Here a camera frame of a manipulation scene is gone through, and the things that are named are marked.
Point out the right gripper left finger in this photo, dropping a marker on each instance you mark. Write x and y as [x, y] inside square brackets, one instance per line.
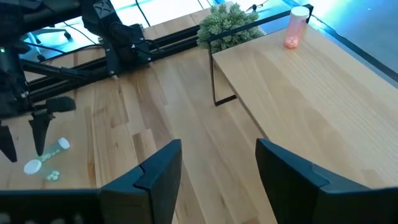
[149, 193]

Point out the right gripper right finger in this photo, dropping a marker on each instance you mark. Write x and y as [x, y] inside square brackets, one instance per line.
[295, 193]

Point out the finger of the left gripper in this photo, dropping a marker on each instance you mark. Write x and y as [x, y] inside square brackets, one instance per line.
[7, 140]
[41, 130]

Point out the green pill bottle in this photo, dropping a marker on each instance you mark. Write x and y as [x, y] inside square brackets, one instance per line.
[54, 149]
[34, 167]

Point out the pink pill bottle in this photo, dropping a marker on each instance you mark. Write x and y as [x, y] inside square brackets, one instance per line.
[293, 31]

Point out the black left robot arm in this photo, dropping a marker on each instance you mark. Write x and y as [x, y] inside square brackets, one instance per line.
[124, 40]

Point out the green potted plant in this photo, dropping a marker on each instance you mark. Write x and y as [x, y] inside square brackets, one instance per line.
[224, 25]

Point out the wooden shelf black metal frame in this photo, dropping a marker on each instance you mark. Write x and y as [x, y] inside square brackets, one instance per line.
[311, 102]

